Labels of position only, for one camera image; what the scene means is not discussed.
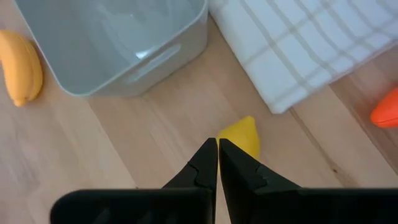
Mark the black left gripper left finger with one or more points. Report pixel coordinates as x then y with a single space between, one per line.
140 207

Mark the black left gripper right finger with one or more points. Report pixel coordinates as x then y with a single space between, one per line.
280 205

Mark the yellow toy lemon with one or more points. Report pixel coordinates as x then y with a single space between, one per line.
244 135

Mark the orange toy carrot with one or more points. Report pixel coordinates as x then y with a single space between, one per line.
387 112

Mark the yellow toy banana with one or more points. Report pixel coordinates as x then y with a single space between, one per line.
20 68

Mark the grey plastic tub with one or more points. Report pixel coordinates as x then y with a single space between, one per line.
109 46

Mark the white checked dish towel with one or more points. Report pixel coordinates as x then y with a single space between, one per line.
295 40

